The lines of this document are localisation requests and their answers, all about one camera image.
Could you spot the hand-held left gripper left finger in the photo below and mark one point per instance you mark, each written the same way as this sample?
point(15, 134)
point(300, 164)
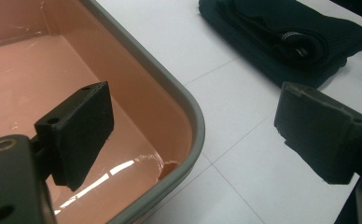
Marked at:
point(76, 133)

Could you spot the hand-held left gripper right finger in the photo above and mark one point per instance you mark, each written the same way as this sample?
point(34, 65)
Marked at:
point(319, 133)

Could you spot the pink plastic bin grey rim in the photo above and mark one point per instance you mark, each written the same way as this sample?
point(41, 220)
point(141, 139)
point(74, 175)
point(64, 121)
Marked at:
point(76, 62)

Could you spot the dark garment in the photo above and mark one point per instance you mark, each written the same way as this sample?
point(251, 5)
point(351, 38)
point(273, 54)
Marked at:
point(263, 31)

